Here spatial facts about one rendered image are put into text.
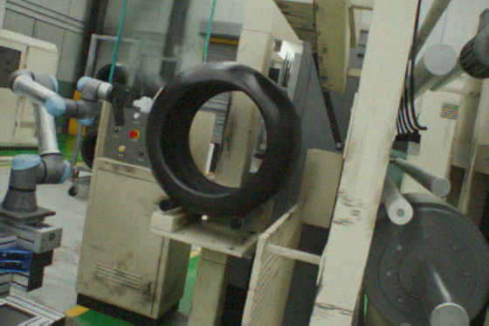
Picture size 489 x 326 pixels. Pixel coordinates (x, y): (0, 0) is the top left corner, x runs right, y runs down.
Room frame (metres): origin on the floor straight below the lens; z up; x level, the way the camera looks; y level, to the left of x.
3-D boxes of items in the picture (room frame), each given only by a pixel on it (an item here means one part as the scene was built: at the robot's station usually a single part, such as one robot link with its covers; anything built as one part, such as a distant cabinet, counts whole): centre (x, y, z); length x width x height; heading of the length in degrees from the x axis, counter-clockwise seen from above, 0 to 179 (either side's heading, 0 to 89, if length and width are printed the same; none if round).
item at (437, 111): (5.33, -2.30, 1.05); 1.61 x 0.73 x 2.10; 162
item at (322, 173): (1.97, -0.36, 1.05); 0.20 x 0.15 x 0.30; 166
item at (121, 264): (2.74, 0.50, 0.63); 0.56 x 0.41 x 1.27; 76
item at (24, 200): (1.92, 0.89, 0.77); 0.15 x 0.15 x 0.10
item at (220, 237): (1.85, 0.06, 0.80); 0.37 x 0.36 x 0.02; 76
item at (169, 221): (1.88, 0.19, 0.83); 0.36 x 0.09 x 0.06; 166
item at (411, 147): (1.88, -0.61, 1.30); 0.83 x 0.13 x 0.08; 166
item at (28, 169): (1.93, 0.89, 0.88); 0.13 x 0.12 x 0.14; 147
